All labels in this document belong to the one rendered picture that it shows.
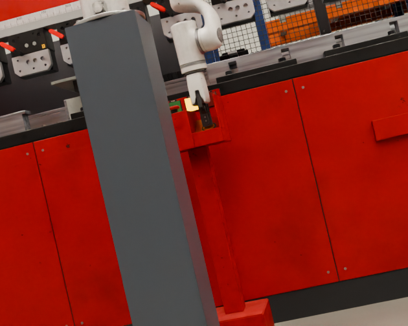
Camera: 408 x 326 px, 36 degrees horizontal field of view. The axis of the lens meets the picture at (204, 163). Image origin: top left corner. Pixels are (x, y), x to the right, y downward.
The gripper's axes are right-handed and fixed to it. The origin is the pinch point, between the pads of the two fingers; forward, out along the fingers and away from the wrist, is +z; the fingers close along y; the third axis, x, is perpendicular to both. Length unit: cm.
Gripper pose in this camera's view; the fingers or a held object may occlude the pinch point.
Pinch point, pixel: (206, 119)
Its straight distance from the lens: 199.7
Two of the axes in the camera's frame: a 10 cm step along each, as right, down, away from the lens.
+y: -1.6, 1.1, -9.8
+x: 9.6, -2.2, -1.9
